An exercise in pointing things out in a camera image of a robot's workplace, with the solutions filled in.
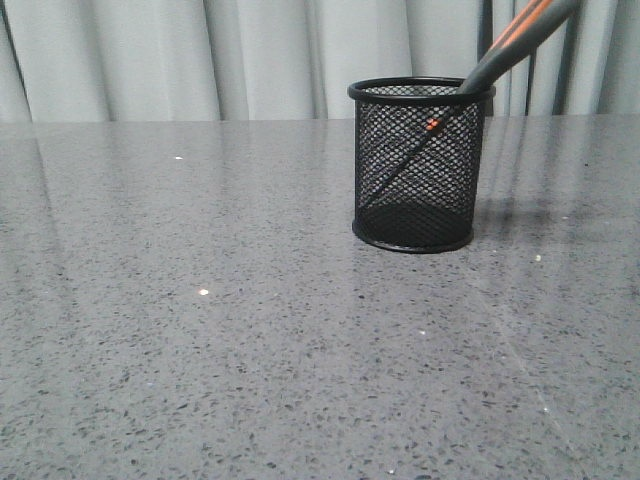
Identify grey orange handled scissors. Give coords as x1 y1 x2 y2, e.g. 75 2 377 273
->
364 0 580 206

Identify black mesh pen bucket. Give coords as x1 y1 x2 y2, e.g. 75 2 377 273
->
348 77 495 254

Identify grey pleated curtain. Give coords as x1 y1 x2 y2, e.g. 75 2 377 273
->
0 0 640 124

